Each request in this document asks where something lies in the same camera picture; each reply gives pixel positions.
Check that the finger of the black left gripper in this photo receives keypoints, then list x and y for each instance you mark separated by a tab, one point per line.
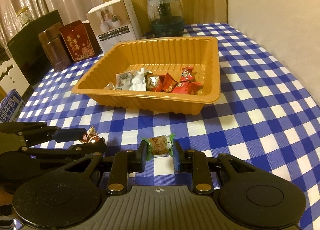
73	152
19	134

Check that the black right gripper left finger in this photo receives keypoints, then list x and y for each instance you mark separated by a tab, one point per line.
124	163

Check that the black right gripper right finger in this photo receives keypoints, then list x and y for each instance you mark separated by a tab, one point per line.
195	163

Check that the dark red chocolate candy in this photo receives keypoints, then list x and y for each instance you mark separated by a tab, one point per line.
91	136

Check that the green brown candy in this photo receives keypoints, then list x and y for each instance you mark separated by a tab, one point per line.
159	146

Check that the white green snack bag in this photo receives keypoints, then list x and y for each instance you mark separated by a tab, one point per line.
138	82

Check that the grey white snack packet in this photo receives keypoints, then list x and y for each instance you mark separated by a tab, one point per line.
122	80

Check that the person's left hand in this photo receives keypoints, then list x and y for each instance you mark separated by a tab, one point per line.
7	213

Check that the blue milk carton box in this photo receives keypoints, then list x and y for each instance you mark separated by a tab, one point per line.
11	107

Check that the white chair back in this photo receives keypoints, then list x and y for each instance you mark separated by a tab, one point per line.
13	78

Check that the red flat candy packet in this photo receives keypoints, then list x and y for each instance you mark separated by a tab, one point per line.
187	87

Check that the black monitor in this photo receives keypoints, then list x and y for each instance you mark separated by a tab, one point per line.
27	51

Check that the red white candy in tray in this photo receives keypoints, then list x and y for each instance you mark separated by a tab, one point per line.
152	82

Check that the blue white checkered tablecloth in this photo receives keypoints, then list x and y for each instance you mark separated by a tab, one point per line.
263	116

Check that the brown metal tin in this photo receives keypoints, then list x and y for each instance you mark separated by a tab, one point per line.
55	47

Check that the red chinese gift box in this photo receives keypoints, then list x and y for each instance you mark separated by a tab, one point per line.
80	40

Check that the orange plastic tray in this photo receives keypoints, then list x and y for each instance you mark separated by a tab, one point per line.
160	56

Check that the glass jar on shelf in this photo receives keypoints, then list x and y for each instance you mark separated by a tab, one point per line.
24	16

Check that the white humidifier box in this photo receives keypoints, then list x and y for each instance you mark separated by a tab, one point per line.
114	22

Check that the green glass jar humidifier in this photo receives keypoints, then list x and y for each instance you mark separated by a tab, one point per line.
165	18

